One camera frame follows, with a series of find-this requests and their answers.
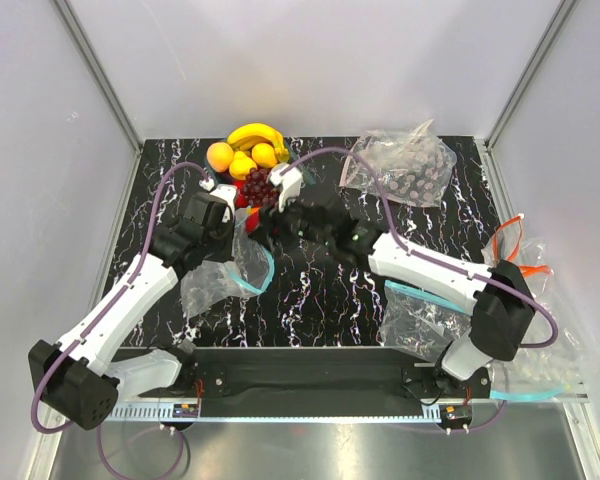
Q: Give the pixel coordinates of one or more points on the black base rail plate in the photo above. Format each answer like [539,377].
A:
[368,385]

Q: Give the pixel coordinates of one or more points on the orange peach fruit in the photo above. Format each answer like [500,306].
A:
[220,155]

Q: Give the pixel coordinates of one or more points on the yellow pear fruit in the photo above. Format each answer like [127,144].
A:
[241,165]

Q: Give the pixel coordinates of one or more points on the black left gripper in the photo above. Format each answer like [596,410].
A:
[226,253]

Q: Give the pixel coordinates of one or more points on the blue plastic fruit tray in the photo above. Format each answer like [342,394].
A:
[295,145]

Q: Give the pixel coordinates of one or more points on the yellow lemon fruit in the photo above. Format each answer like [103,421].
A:
[263,154]

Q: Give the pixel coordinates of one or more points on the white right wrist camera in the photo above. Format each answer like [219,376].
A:
[288,181]

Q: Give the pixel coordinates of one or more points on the clear bag under right arm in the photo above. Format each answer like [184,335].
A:
[420,323]

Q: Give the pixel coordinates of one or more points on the red apple fruit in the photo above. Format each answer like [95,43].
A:
[242,199]

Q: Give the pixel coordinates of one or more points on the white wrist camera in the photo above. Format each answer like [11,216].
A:
[227,193]
[288,181]

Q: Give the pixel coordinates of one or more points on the clear blue-zip bag stack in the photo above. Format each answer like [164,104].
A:
[538,374]

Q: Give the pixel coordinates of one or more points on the yellow banana bunch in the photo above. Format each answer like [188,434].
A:
[246,137]

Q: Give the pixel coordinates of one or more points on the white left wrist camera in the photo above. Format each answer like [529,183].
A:
[227,193]

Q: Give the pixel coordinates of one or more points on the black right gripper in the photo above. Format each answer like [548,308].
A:
[272,219]

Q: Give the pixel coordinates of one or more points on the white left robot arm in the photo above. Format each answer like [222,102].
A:
[78,375]

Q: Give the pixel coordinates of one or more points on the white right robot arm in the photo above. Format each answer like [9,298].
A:
[496,298]

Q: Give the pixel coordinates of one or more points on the clear pink-zip bag stack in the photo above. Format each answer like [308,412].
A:
[413,166]

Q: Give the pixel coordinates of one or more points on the clear orange-zip bag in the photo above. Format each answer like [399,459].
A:
[510,244]

